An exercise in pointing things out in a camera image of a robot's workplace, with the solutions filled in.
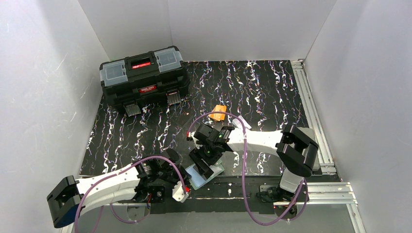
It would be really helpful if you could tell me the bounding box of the mint green card holder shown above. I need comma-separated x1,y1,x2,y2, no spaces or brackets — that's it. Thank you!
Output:
186,163,224,190

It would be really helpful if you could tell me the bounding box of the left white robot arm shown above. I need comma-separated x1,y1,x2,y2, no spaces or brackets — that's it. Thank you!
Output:
47,149,191,229

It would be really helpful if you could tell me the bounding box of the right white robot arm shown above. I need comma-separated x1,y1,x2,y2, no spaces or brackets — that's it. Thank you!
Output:
187,124,320,193

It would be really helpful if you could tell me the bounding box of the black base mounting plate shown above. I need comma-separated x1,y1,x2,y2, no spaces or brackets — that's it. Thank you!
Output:
151,176,280,214

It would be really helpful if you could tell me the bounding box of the black toolbox with grey lids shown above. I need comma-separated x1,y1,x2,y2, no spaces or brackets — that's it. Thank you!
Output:
99,46,190,117

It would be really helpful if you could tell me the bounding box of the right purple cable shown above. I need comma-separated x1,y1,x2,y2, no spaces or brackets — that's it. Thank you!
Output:
187,112,309,226

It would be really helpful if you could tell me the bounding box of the purple cable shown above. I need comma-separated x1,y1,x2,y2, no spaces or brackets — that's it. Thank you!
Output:
74,155,189,233
187,112,309,226

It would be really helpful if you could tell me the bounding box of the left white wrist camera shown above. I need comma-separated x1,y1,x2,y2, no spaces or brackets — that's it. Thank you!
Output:
172,181,190,203

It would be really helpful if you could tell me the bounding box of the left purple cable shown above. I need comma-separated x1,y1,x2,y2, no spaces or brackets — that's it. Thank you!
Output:
74,155,189,233

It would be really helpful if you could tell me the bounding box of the aluminium frame rail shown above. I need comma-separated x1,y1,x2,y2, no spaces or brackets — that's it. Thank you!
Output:
291,60,337,175

